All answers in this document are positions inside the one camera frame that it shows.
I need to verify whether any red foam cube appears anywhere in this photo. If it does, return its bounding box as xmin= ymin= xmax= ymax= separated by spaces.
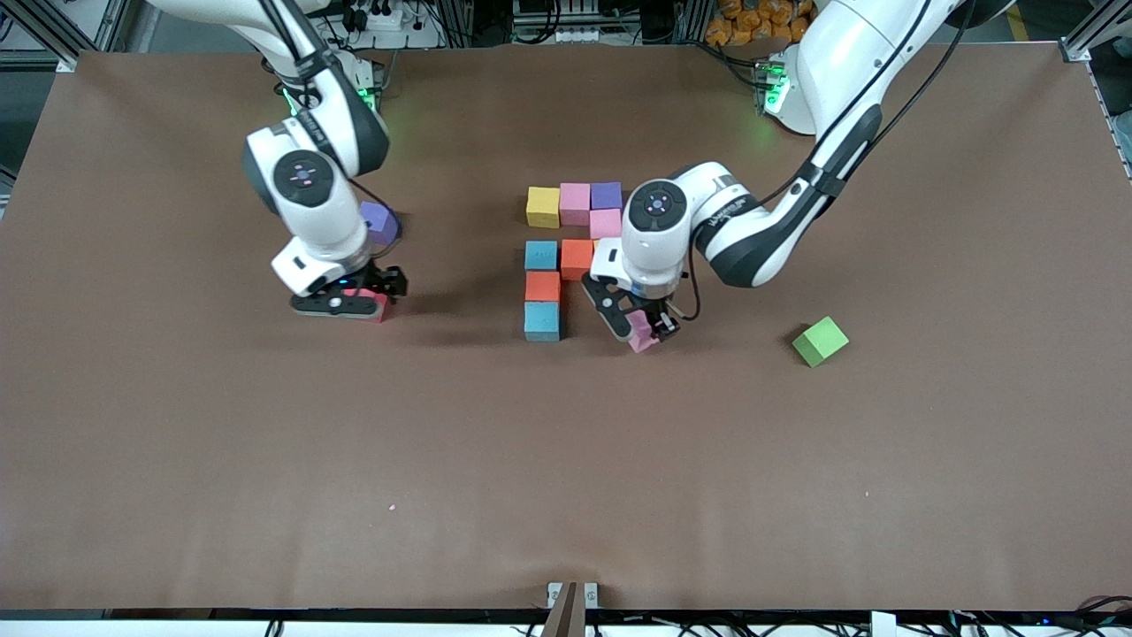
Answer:
xmin=345 ymin=288 xmax=390 ymax=325

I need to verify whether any yellow foam cube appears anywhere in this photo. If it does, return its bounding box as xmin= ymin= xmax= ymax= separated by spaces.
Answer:
xmin=526 ymin=186 xmax=562 ymax=230

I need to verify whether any green foam cube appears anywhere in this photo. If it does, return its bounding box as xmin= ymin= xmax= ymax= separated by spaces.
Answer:
xmin=791 ymin=316 xmax=851 ymax=369

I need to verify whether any white power strip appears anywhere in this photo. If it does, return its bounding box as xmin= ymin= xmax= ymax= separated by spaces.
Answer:
xmin=340 ymin=0 xmax=443 ymax=50

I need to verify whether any pile of orange objects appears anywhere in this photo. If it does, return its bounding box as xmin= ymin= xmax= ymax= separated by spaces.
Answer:
xmin=705 ymin=0 xmax=815 ymax=45

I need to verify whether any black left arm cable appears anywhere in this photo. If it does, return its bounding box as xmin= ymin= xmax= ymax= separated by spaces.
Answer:
xmin=672 ymin=264 xmax=702 ymax=322

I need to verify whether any small metal bracket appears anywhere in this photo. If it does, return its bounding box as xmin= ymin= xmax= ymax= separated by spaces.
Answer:
xmin=547 ymin=581 xmax=600 ymax=611

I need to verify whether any brown wooden post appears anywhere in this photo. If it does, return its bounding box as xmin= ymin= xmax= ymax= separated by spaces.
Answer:
xmin=539 ymin=581 xmax=589 ymax=637

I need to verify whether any metal table side rail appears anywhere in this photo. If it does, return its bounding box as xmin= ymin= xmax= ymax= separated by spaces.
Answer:
xmin=1083 ymin=62 xmax=1132 ymax=182

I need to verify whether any black cable bundle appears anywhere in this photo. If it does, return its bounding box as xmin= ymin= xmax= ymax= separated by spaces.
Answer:
xmin=937 ymin=597 xmax=1132 ymax=637

